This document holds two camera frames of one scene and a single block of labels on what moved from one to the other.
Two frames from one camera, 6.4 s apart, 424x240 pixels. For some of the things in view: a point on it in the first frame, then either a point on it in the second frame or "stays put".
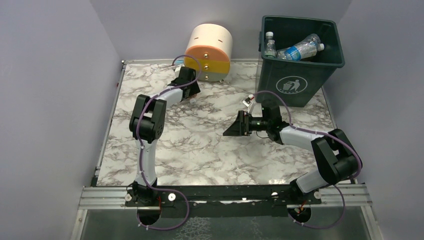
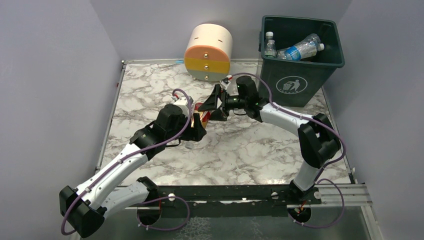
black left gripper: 188,75 to 196,131
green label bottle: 270,50 stays put
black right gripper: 245,122 to 223,102
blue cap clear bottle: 309,46 stays put
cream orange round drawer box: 212,44 stays put
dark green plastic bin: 297,57 stays put
